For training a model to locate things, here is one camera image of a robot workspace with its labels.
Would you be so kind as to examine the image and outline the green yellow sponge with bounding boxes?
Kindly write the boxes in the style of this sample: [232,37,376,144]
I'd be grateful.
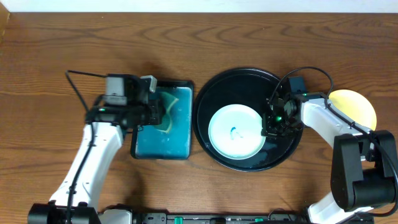
[154,91,178,133]

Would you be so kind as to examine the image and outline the light blue plate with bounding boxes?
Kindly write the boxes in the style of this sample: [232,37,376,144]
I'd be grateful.
[208,104,266,160]

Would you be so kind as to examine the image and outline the yellow plate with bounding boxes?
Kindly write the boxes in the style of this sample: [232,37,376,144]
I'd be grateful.
[329,90,377,131]

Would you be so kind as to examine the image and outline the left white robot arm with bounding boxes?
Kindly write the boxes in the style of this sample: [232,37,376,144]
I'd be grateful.
[27,100,165,224]

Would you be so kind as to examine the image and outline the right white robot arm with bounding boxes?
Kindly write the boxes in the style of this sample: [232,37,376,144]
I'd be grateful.
[261,93,397,223]

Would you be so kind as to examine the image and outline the round black tray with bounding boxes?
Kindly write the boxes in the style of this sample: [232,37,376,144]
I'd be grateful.
[192,68,303,172]

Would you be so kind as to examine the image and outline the right black cable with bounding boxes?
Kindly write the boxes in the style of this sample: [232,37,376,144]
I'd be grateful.
[267,66,398,218]

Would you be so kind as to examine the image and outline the black cable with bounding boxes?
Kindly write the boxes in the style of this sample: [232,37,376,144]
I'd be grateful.
[64,70,108,224]
[267,66,398,218]

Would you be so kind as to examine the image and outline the left black cable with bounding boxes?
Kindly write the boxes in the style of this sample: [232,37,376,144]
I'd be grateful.
[64,70,108,224]

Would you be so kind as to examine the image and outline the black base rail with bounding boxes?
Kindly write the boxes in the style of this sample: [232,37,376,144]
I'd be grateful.
[136,212,374,224]

